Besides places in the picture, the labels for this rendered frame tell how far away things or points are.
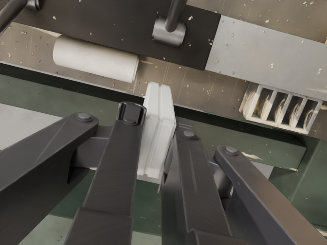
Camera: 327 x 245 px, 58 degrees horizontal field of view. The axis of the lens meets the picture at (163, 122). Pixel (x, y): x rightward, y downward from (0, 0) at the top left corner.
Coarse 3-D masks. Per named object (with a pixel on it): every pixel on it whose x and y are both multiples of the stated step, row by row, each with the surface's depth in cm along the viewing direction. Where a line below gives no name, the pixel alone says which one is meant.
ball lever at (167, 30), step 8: (176, 0) 20; (184, 0) 19; (176, 8) 20; (160, 16) 25; (168, 16) 22; (176, 16) 22; (160, 24) 24; (168, 24) 23; (176, 24) 23; (160, 32) 24; (168, 32) 24; (176, 32) 24; (184, 32) 25; (160, 40) 25; (168, 40) 25; (176, 40) 25
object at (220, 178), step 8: (176, 120) 16; (184, 120) 16; (176, 128) 15; (184, 128) 15; (168, 152) 13; (208, 152) 13; (168, 160) 13; (208, 160) 12; (168, 168) 13; (216, 168) 12; (216, 176) 12; (224, 176) 12; (216, 184) 12; (224, 184) 12; (232, 184) 12; (224, 192) 12
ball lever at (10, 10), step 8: (8, 0) 24; (16, 0) 22; (24, 0) 23; (32, 0) 23; (40, 0) 24; (8, 8) 22; (16, 8) 22; (32, 8) 24; (40, 8) 24; (0, 16) 21; (8, 16) 21; (16, 16) 22; (0, 24) 21; (8, 24) 21; (0, 32) 20
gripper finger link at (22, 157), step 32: (64, 128) 11; (96, 128) 12; (0, 160) 8; (32, 160) 8; (64, 160) 10; (0, 192) 7; (32, 192) 8; (64, 192) 11; (0, 224) 7; (32, 224) 9
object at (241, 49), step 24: (240, 24) 26; (216, 48) 27; (240, 48) 27; (264, 48) 27; (288, 48) 27; (312, 48) 27; (216, 72) 28; (240, 72) 28; (264, 72) 28; (288, 72) 28; (312, 72) 28; (312, 96) 29
